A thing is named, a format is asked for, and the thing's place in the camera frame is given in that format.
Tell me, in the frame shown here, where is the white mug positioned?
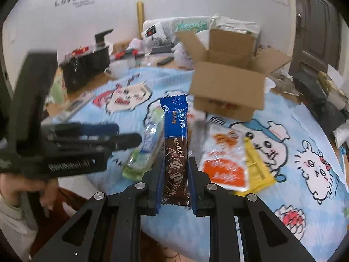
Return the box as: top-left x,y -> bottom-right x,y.
105,59 -> 135,80

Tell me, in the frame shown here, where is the yellow snack packet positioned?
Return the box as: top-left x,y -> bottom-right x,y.
232,136 -> 279,197

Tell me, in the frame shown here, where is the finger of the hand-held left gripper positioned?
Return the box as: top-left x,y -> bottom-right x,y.
41,122 -> 120,143
52,133 -> 142,152

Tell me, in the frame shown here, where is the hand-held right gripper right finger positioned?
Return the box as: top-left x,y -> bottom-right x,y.
188,157 -> 317,262

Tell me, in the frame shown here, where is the cardboard box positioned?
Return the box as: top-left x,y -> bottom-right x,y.
174,29 -> 293,122

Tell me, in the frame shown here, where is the white bowl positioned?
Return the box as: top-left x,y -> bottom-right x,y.
264,77 -> 278,95

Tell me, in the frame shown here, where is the yellow upright pole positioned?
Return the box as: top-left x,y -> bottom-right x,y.
137,1 -> 145,33

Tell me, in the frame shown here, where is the person's left hand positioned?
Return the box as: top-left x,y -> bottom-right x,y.
0,173 -> 59,219

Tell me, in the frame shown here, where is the blue brown chocolate bar packet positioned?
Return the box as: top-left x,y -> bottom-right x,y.
159,94 -> 191,207

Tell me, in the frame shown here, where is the cartoon printed blanket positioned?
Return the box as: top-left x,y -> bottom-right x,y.
41,67 -> 349,262

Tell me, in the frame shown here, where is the tissue box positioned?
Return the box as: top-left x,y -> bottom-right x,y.
318,65 -> 347,94

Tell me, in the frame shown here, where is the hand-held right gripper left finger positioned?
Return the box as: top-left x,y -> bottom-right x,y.
31,157 -> 166,262

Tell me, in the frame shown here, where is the grey sofa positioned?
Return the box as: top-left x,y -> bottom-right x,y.
142,16 -> 263,60

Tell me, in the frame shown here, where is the dark brown door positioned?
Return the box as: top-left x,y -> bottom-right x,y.
289,0 -> 342,77

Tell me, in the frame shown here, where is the black laptop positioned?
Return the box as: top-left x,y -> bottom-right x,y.
149,46 -> 174,55

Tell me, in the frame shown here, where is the black white pillow red tag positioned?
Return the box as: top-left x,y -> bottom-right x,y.
141,23 -> 167,44

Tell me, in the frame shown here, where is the pink white plastic bag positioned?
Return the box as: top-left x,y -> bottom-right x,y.
129,36 -> 145,50

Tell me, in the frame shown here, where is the green snack packet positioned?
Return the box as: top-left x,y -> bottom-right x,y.
122,109 -> 166,181

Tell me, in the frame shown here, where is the teal tree print pillow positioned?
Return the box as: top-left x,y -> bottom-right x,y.
174,20 -> 211,33

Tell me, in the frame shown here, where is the orange white snack packet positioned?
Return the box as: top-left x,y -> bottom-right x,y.
198,127 -> 250,192

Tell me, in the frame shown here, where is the person's left forearm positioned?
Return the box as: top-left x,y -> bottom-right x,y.
0,196 -> 39,262

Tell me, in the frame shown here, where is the red gift bag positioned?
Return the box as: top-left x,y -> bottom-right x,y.
68,46 -> 91,57

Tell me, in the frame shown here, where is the white draped cloth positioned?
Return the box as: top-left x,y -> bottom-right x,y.
209,13 -> 261,55

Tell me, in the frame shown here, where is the grey snack packet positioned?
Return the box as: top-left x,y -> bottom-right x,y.
189,119 -> 214,170

